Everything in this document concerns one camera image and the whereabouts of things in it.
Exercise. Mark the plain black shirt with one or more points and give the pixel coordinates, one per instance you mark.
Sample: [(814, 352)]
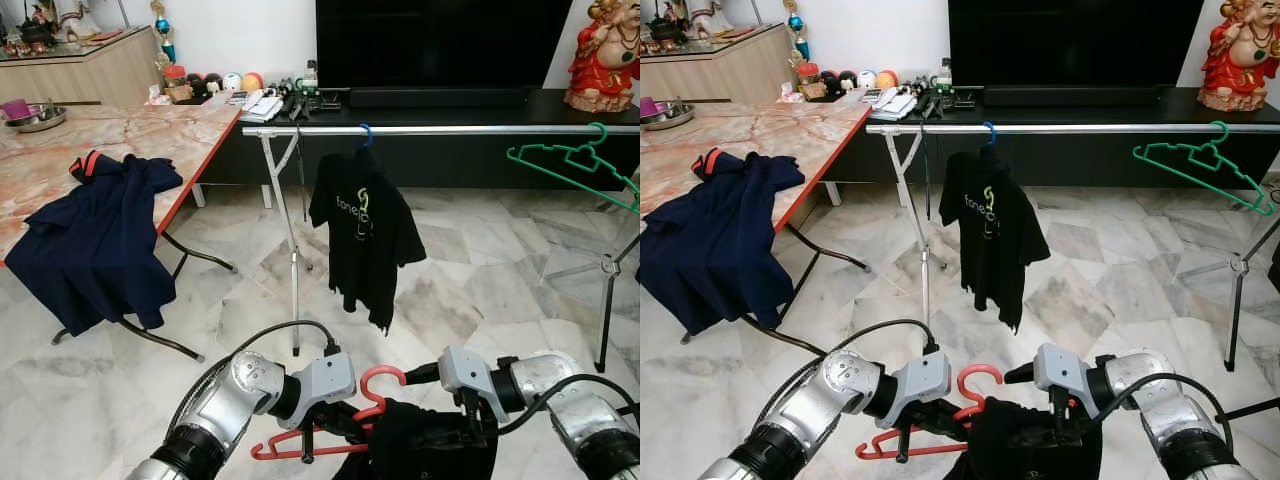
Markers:
[(420, 445), (1030, 445)]

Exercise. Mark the navy shirt with red collar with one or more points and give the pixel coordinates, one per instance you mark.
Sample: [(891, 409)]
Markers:
[(90, 250), (715, 250)]

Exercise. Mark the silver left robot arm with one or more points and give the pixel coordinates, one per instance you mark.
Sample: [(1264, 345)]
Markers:
[(230, 400), (820, 400)]

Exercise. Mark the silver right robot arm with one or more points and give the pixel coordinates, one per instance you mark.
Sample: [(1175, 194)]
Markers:
[(580, 420), (1180, 420)]

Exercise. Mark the blue plastic hanger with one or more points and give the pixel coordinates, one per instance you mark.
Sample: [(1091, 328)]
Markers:
[(367, 135), (990, 133)]

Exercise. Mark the black t-shirt with logo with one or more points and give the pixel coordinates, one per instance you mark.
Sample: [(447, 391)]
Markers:
[(992, 240), (365, 240)]

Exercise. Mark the black tv console cabinet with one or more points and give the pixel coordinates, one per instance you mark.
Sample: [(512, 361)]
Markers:
[(470, 165), (1100, 165)]

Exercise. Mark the silver metal clothes rack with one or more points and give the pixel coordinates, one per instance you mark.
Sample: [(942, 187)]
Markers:
[(1080, 128), (460, 129)]

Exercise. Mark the black soundbar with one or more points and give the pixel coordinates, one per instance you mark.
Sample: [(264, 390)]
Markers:
[(440, 97), (1075, 96)]

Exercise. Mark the small black desk clock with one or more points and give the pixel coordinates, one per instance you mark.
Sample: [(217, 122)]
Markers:
[(961, 98), (327, 100)]

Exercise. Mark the black remote control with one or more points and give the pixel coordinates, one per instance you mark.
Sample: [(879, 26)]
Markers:
[(297, 107), (927, 105)]

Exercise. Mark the stack of books and papers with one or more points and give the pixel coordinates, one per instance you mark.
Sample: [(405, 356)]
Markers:
[(893, 105), (262, 107)]

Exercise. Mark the small panda toy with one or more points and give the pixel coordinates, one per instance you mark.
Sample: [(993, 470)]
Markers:
[(912, 87), (282, 89)]

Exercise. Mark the green and white bottle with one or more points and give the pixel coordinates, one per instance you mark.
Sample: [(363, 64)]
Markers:
[(943, 76), (309, 78)]

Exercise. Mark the orange and red plush ball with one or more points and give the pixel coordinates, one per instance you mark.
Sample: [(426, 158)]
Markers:
[(252, 83), (885, 81)]

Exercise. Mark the marble top folding table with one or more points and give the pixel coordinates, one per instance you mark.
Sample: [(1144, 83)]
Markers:
[(120, 140), (760, 135)]

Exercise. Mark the white and blue plush ball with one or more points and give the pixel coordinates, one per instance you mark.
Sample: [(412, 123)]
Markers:
[(231, 83), (865, 81)]

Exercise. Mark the black flat television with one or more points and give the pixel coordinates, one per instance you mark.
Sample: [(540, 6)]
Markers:
[(440, 40), (1075, 40)]

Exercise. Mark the mouse face plush ball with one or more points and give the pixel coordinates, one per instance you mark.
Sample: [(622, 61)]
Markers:
[(846, 82), (213, 84)]

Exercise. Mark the black round plush ball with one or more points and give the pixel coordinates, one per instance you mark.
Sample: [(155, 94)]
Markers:
[(197, 84), (829, 82)]

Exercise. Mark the purple plastic cup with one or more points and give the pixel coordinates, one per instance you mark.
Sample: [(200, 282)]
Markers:
[(649, 106), (14, 108)]

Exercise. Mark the pink floral tissue pack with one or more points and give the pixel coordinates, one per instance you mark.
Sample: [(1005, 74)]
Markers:
[(157, 97), (790, 95)]

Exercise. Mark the round metal bowl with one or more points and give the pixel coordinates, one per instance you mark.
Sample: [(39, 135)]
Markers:
[(40, 120), (670, 117)]

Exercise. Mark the glass jar with red lid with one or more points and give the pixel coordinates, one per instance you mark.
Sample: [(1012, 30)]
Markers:
[(178, 88), (809, 85)]

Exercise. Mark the red laughing buddha statue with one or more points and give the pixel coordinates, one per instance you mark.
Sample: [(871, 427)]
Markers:
[(605, 65), (1240, 65)]

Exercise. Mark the light wooden sideboard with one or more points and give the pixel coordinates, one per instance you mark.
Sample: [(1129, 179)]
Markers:
[(90, 75), (725, 72)]

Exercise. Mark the gold and blue trophy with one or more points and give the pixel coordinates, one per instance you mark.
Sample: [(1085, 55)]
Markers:
[(164, 40), (797, 38)]

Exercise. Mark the white ceramic figurine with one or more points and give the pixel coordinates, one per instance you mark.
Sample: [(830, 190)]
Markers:
[(705, 15), (75, 18)]

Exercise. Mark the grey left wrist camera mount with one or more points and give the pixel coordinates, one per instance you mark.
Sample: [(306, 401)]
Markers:
[(328, 375), (923, 375)]

